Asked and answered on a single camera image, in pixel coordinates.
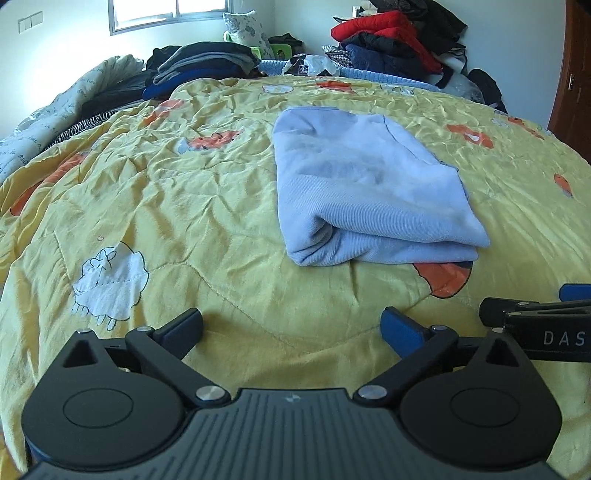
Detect yellow printed quilt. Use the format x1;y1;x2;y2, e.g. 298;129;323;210
0;76;591;476

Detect light blue knitted blanket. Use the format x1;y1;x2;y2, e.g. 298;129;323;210
259;59;439;92

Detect white quilted blanket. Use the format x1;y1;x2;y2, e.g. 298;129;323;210
0;54;148;181

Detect pile of black clothes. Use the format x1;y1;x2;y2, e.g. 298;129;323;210
332;0;468;51

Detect navy jacket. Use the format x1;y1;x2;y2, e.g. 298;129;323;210
344;32;439;75

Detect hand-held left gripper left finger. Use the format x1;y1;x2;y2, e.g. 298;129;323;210
46;308;232;409

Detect white crumpled clothes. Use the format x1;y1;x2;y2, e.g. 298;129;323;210
434;46;485;104

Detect white plastic bag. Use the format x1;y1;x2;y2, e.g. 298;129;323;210
284;54;342;77

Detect stack of dark folded clothes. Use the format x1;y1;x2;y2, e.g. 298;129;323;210
143;41;262;100

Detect red and dark clothes pile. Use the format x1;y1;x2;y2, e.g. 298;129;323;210
331;11;444;75

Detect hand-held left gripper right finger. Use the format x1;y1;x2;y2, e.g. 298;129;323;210
353;305;532;409

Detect brown wooden door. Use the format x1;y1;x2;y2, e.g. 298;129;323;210
547;0;591;164

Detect wall switch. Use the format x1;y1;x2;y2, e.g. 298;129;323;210
18;13;44;35

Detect zebra striped cloth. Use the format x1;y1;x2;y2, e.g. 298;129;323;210
53;108;123;144

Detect light blue shirt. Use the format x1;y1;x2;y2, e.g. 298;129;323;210
272;106;491;267

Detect checkered cloth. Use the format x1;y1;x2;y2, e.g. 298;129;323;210
322;45;354;68

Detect window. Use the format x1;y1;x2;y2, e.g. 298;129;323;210
107;0;229;37

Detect black bag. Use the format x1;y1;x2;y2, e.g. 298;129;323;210
466;68;509;114

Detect black garment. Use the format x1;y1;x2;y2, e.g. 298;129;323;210
85;74;153;116

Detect printed white pillow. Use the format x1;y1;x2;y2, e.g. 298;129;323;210
223;10;275;61

